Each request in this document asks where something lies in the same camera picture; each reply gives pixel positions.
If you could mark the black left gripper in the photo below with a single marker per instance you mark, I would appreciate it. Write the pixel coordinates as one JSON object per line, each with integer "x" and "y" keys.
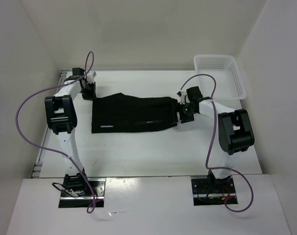
{"x": 92, "y": 95}

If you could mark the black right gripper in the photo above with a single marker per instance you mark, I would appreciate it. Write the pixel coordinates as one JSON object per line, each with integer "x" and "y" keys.
{"x": 184, "y": 118}

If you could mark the black sport shorts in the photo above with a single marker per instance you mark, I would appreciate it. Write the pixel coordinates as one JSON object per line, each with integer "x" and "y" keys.
{"x": 120, "y": 113}

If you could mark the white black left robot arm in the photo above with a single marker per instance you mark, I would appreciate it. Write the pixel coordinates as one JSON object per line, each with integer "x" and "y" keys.
{"x": 62, "y": 120}

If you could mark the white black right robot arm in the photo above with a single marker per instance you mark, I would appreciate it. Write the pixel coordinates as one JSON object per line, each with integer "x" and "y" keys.
{"x": 232, "y": 134}

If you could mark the white perforated plastic basket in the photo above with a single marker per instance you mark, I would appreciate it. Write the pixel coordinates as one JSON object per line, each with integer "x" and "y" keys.
{"x": 225, "y": 70}

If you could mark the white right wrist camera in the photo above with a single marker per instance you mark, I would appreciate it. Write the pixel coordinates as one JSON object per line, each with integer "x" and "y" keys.
{"x": 183, "y": 97}

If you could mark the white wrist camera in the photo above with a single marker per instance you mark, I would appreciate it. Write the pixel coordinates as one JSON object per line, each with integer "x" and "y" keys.
{"x": 90, "y": 78}
{"x": 183, "y": 97}

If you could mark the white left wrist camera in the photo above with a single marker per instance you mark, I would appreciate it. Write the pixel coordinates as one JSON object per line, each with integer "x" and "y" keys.
{"x": 90, "y": 78}

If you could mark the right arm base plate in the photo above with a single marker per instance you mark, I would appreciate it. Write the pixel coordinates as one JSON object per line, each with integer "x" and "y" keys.
{"x": 203, "y": 195}

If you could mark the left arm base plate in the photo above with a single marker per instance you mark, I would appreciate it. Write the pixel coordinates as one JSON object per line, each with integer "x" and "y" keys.
{"x": 82, "y": 199}

